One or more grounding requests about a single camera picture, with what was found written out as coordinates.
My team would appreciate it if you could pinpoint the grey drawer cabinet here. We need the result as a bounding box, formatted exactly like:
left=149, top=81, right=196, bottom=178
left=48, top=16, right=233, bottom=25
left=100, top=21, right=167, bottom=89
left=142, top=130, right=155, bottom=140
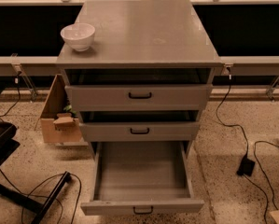
left=55, top=0, right=223, bottom=161

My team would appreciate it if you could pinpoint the grey top drawer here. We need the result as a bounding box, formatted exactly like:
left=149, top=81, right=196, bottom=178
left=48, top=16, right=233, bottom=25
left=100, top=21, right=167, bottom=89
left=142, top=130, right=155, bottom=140
left=65, top=85, right=212, bottom=111

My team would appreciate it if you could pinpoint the grey middle drawer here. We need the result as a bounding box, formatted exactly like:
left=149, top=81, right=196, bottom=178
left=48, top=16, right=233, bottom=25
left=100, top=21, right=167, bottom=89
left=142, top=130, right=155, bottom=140
left=79, top=122, right=200, bottom=142

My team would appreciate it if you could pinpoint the grey open bottom drawer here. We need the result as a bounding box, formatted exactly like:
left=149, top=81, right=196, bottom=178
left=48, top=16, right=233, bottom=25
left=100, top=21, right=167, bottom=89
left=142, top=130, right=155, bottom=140
left=81, top=141, right=204, bottom=216

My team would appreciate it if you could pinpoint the cardboard box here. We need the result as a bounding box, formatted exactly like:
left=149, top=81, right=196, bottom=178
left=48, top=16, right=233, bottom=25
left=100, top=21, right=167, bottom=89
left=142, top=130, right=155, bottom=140
left=40, top=75, right=82, bottom=143

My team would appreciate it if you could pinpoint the white ceramic bowl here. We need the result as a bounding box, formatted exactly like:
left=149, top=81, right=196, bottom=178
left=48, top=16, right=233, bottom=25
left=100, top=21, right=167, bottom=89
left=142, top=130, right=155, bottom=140
left=61, top=23, right=95, bottom=51

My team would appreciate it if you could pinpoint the grey metal railing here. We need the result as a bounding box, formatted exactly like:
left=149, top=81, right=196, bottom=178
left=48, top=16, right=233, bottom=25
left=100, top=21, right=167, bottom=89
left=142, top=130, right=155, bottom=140
left=0, top=0, right=279, bottom=102

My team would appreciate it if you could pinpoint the black power adapter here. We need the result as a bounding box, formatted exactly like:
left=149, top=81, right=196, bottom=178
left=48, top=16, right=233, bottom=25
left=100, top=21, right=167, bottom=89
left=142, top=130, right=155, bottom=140
left=236, top=155, right=255, bottom=176

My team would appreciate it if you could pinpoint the black chair base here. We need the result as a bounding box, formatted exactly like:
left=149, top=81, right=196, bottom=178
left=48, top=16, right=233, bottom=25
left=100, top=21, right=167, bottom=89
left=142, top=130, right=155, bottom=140
left=0, top=90, right=82, bottom=224

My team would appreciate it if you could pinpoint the black adapter cable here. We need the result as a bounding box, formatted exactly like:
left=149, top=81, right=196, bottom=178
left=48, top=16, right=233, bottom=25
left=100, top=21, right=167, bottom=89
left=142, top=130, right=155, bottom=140
left=215, top=74, right=250, bottom=158

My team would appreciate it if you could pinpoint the black floor cable left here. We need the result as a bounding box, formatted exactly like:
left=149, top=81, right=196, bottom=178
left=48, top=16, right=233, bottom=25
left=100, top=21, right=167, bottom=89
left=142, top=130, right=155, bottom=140
left=0, top=166, right=83, bottom=224

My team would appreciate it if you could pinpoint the black floor cable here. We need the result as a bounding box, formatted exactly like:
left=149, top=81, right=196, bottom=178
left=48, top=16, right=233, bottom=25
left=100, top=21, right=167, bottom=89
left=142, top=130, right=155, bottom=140
left=243, top=140, right=279, bottom=224
left=0, top=166, right=83, bottom=224

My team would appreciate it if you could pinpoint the black floor cable right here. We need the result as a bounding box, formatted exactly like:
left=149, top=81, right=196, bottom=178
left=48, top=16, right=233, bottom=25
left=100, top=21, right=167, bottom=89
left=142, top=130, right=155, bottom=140
left=243, top=140, right=279, bottom=224

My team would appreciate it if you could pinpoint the black hanging cable left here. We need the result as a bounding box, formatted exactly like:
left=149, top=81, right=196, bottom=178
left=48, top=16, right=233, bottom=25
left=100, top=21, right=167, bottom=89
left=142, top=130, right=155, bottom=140
left=0, top=71, right=23, bottom=120

